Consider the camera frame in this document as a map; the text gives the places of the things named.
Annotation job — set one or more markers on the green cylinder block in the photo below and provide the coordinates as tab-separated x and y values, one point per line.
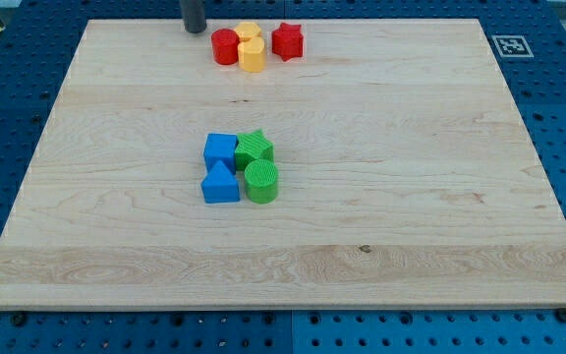
261	177

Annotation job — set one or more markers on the green star block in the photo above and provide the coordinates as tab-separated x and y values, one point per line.
252	146

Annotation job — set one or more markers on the red cylinder block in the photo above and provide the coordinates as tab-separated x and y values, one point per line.
224	44

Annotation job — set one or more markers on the yellow hexagon block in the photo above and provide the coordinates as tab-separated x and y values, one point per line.
247	30

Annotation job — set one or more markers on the white fiducial marker tag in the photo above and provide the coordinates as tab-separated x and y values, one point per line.
512	46

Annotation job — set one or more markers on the light wooden board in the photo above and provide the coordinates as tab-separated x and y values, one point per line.
406	179

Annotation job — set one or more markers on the blue cube block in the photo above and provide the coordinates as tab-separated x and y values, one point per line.
220	148

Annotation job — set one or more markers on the yellow heart block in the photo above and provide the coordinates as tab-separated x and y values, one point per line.
252	55

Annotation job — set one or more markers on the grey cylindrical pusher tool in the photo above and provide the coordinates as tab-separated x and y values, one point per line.
193	15

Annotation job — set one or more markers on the red star block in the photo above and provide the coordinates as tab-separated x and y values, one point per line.
288	41

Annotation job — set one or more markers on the blue triangle block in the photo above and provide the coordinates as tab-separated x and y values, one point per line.
220	185

